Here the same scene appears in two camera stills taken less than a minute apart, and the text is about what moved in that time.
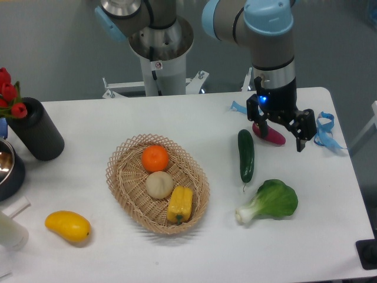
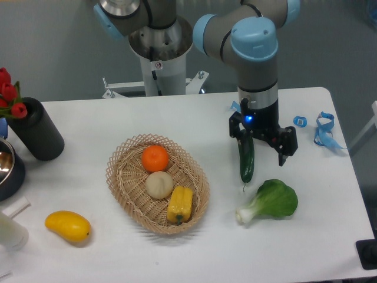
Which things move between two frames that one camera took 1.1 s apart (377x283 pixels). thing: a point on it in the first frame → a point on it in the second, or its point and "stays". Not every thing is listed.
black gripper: (280, 103) → (264, 123)
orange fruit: (155, 158) stays
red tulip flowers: (10, 96) stays
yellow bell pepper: (179, 205) stays
